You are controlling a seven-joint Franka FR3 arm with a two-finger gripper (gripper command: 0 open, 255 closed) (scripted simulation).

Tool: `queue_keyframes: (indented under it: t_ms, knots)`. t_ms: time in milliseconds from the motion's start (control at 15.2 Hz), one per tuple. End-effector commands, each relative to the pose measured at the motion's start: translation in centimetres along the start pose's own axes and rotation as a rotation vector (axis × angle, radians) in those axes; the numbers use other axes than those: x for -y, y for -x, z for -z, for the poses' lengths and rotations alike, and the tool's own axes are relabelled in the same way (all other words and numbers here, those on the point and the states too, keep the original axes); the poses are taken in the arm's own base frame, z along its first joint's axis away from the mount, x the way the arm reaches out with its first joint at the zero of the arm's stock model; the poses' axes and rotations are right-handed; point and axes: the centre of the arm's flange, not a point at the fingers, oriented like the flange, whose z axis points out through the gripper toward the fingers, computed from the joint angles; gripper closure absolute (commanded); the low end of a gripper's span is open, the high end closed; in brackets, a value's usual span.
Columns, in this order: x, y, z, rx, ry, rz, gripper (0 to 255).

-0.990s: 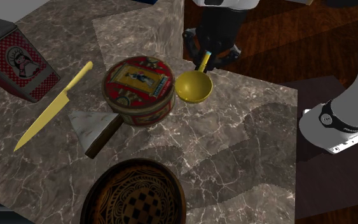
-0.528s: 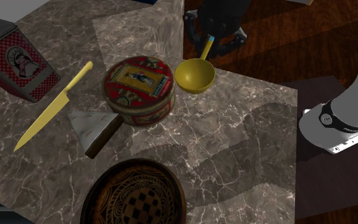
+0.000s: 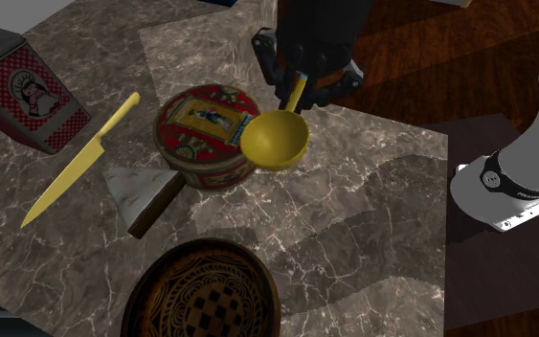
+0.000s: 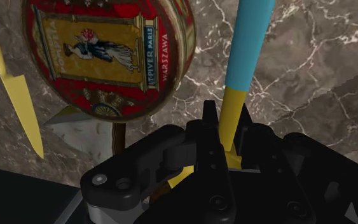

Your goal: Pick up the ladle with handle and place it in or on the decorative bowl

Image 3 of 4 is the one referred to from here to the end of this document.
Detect brown patterned bowl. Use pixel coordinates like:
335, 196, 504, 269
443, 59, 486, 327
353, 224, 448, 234
120, 236, 282, 337

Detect yellow knife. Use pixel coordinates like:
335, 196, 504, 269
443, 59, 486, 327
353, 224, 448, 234
19, 91, 142, 230

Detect red round picture tin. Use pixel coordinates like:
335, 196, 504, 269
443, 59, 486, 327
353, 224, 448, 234
152, 83, 263, 191

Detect grey triangular scraper dark handle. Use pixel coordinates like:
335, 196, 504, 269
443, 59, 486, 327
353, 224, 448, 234
101, 166, 188, 240

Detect red checked square tin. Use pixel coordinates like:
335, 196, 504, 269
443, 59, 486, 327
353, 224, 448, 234
0, 22, 92, 156

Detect yellow ladle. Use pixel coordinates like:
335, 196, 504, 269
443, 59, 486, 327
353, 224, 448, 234
239, 74, 311, 172

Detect dark robot stand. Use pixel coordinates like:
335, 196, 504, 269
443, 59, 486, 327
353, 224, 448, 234
420, 113, 539, 330

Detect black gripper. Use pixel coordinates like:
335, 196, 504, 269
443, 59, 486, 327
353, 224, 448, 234
251, 0, 375, 114

